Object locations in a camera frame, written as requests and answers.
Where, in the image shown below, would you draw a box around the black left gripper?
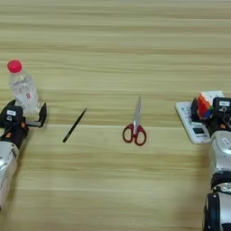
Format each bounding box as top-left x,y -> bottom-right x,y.
0,99 -> 49,151

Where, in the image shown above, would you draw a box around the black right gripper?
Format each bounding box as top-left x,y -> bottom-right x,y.
190,97 -> 231,137

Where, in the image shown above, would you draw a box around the colourful puzzle cube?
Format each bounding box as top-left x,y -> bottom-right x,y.
197,90 -> 226,120

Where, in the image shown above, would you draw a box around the clear bottle with red cap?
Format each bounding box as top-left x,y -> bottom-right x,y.
6,59 -> 42,116

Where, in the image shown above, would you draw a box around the white remote control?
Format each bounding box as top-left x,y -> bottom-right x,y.
174,101 -> 211,144

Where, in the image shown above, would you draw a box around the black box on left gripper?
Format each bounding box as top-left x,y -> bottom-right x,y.
0,105 -> 24,129

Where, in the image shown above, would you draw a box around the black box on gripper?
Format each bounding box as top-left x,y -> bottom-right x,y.
212,97 -> 231,117
0,105 -> 24,129

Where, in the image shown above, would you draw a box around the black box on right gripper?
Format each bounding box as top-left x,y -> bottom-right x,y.
212,97 -> 231,117

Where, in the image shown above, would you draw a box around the black pen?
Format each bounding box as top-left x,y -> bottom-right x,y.
62,107 -> 88,143

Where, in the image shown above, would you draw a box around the red handled scissors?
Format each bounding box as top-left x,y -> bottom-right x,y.
122,96 -> 148,147

